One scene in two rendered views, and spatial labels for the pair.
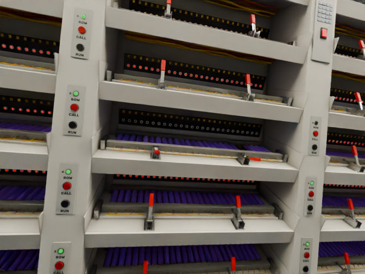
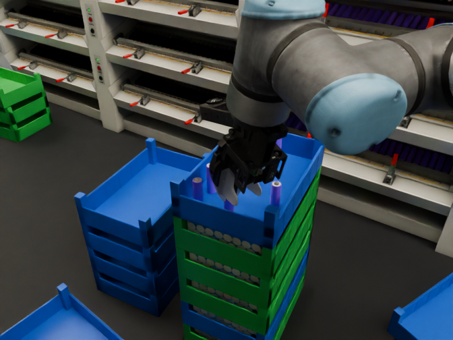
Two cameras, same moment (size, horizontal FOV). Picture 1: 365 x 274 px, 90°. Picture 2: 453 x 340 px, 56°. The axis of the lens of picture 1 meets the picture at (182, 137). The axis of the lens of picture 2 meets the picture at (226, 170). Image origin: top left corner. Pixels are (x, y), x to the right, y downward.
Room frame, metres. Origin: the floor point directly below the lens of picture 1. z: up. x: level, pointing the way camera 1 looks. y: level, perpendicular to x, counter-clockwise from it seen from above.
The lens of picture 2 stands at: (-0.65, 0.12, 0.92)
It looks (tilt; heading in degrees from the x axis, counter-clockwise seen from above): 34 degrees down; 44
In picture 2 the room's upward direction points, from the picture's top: straight up
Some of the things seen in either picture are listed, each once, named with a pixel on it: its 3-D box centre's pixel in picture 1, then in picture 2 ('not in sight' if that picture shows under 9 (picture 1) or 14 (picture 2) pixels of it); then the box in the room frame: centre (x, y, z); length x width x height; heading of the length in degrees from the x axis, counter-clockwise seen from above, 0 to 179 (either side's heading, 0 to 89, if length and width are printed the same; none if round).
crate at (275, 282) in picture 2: not in sight; (251, 231); (-0.11, 0.57, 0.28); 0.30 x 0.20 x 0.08; 17
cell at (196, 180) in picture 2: not in sight; (197, 193); (-0.24, 0.60, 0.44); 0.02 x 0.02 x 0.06
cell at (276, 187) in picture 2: not in sight; (275, 197); (-0.14, 0.49, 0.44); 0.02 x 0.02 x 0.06
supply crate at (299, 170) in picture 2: not in sight; (254, 171); (-0.11, 0.57, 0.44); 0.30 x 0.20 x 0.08; 17
